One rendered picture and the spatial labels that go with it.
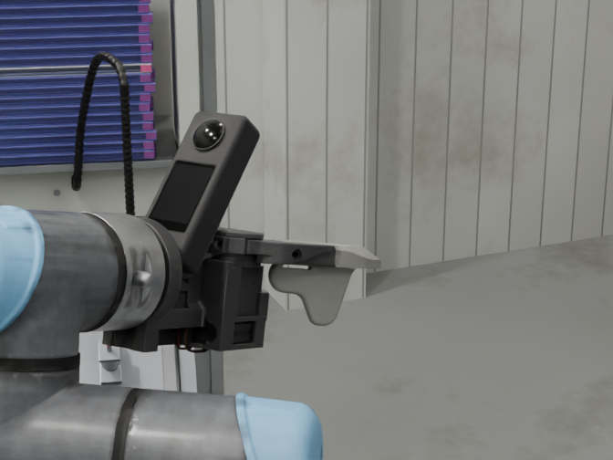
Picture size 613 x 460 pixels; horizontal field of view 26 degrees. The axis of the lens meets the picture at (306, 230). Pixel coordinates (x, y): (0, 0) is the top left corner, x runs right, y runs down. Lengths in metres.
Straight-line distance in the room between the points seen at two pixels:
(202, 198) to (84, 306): 0.13
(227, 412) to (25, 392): 0.11
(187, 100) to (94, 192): 0.16
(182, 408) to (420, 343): 3.59
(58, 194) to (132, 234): 0.75
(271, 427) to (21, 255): 0.17
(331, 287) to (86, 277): 0.23
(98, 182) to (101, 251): 0.78
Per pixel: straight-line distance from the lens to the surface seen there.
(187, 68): 1.50
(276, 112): 4.38
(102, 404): 0.76
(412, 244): 4.91
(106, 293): 0.80
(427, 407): 3.94
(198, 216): 0.88
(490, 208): 5.02
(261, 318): 0.94
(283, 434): 0.74
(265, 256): 0.91
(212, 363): 1.70
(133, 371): 1.55
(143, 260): 0.83
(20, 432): 0.77
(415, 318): 4.50
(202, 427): 0.74
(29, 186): 1.58
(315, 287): 0.95
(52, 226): 0.78
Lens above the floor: 1.85
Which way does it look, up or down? 20 degrees down
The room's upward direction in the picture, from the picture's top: straight up
